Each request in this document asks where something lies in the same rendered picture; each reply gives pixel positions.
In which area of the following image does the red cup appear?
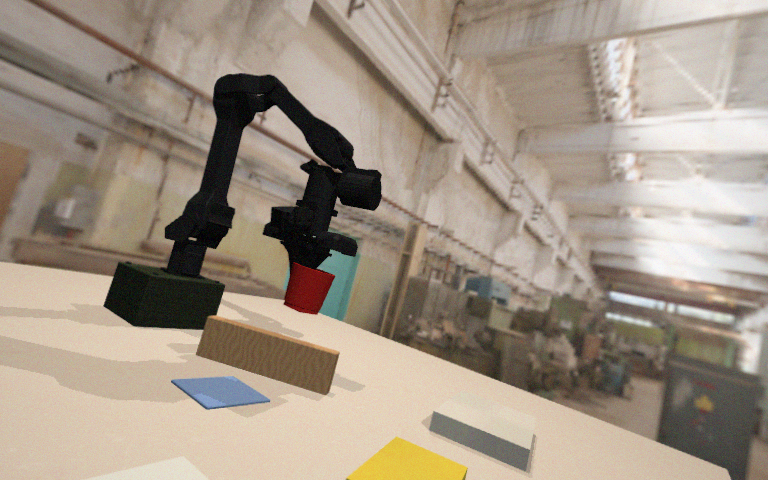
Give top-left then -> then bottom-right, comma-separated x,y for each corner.
284,262 -> 335,315

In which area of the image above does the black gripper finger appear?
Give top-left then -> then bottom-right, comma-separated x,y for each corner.
280,241 -> 300,274
298,245 -> 332,270

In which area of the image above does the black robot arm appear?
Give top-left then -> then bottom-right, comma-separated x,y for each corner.
161,73 -> 382,279

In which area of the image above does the white rectangular block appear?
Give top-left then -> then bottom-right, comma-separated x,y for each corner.
429,390 -> 536,472

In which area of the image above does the brown wooden block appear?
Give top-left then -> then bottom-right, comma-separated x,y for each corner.
196,316 -> 340,395

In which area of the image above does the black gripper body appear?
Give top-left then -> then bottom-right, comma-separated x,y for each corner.
263,195 -> 358,257

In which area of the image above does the yellow block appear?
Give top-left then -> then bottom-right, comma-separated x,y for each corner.
346,437 -> 468,480

